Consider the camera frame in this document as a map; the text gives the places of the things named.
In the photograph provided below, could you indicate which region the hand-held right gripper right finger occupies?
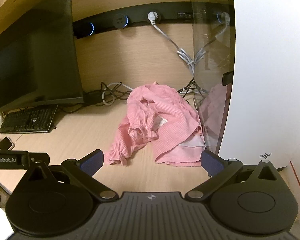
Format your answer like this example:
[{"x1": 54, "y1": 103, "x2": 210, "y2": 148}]
[{"x1": 184, "y1": 149, "x2": 279, "y2": 202}]

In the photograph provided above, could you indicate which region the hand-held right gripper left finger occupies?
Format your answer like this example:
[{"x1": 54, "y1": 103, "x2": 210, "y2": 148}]
[{"x1": 22, "y1": 149, "x2": 117, "y2": 202}]

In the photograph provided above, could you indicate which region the pink ribbed garment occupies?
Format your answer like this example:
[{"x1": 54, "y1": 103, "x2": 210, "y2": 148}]
[{"x1": 104, "y1": 82, "x2": 206, "y2": 167}]

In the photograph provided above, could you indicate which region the smartphone in white case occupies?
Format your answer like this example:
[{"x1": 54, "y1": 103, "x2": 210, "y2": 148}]
[{"x1": 0, "y1": 137, "x2": 15, "y2": 151}]

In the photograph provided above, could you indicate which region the black keyboard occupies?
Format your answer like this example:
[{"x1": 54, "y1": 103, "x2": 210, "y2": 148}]
[{"x1": 0, "y1": 104, "x2": 58, "y2": 133}]

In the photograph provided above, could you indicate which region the black adapter box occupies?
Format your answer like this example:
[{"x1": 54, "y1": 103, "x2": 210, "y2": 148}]
[{"x1": 83, "y1": 91, "x2": 105, "y2": 105}]

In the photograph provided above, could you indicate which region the white computer case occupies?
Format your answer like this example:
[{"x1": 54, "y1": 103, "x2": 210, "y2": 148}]
[{"x1": 189, "y1": 0, "x2": 300, "y2": 171}]

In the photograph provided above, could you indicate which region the black computer monitor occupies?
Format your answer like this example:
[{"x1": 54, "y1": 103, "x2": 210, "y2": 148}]
[{"x1": 0, "y1": 0, "x2": 84, "y2": 113}]

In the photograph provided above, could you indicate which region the black cable bundle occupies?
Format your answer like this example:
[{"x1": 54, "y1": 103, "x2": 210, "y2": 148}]
[{"x1": 60, "y1": 77, "x2": 208, "y2": 113}]

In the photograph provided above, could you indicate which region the white looped cable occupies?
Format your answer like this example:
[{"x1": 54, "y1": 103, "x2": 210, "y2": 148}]
[{"x1": 102, "y1": 82, "x2": 133, "y2": 105}]

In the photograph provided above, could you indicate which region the round socket with blue ring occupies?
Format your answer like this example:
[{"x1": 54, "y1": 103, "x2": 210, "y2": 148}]
[
  {"x1": 83, "y1": 22, "x2": 95, "y2": 36},
  {"x1": 113, "y1": 13, "x2": 129, "y2": 28}
]

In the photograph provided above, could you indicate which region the white power plug cable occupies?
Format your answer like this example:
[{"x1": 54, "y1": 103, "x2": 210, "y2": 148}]
[{"x1": 147, "y1": 11, "x2": 199, "y2": 77}]

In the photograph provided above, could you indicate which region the black wall power track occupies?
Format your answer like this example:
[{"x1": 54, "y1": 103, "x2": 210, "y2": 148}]
[{"x1": 72, "y1": 2, "x2": 234, "y2": 39}]

